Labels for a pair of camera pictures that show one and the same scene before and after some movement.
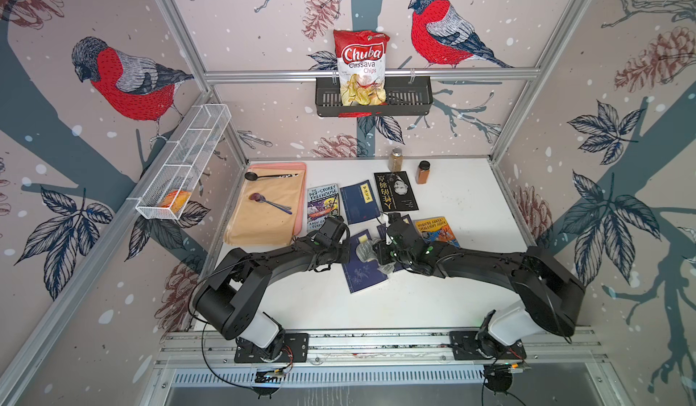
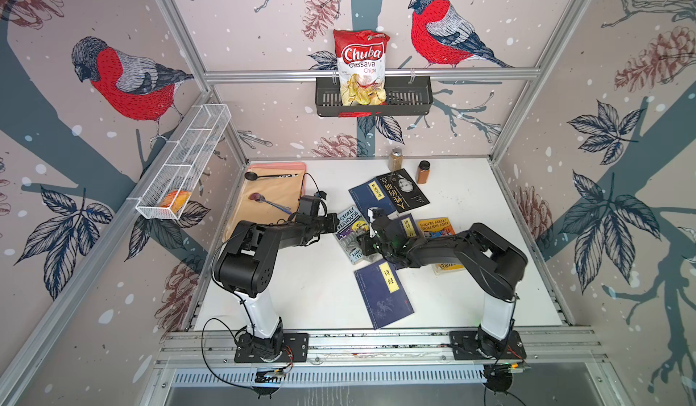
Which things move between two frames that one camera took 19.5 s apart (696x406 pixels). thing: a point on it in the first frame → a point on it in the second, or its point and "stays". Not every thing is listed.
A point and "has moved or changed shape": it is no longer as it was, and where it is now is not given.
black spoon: [251, 176] stays
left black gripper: [344, 258] → [333, 224]
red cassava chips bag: [361, 58] stays
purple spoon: [260, 198] stays
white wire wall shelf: [163, 195] stays
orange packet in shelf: [176, 200] stays
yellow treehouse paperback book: [436, 229] stays
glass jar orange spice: [422, 172] stays
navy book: [360, 274] → [383, 294]
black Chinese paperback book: [395, 191] has moved or changed shape
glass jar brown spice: [396, 159] stays
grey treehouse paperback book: [322, 201] has moved or changed shape
